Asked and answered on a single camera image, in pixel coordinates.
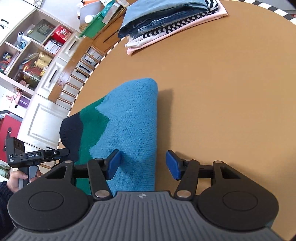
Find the person's left hand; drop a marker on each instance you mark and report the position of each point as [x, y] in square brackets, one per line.
[15, 179]

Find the white cabinet with shelves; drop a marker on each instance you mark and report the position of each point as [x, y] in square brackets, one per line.
[44, 111]

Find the folded light blue denim garment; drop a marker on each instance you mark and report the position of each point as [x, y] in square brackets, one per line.
[157, 14]

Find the folded blue jeans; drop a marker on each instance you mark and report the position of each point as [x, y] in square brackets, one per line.
[166, 23]

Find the folded white garment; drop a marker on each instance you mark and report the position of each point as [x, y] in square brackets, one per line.
[136, 41]

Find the person's left forearm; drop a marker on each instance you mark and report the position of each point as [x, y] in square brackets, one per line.
[4, 204]

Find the wooden side cabinet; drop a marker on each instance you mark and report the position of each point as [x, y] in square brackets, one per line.
[108, 37]

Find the blue green navy knit sweater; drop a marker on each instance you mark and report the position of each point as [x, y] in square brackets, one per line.
[129, 120]

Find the wooden chair with sticker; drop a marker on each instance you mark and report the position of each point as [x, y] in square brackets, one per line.
[67, 76]

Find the gold jars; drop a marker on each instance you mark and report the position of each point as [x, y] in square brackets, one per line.
[42, 60]

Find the green crate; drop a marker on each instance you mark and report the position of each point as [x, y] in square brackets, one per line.
[97, 23]

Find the red printed box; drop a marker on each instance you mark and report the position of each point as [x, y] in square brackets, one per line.
[62, 34]

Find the white box with label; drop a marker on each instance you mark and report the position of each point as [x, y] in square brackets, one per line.
[52, 47]

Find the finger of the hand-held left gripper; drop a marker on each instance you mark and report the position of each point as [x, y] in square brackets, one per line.
[57, 153]

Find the folded checkered garment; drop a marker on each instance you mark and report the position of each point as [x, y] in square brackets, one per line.
[185, 22]

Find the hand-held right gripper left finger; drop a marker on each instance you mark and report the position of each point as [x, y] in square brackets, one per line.
[114, 165]

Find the pile of folded clothes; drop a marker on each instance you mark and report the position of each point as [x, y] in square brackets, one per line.
[203, 19]

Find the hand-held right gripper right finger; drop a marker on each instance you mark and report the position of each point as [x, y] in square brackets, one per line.
[173, 165]

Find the folded striped garment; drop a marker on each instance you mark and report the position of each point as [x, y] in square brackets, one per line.
[211, 5]

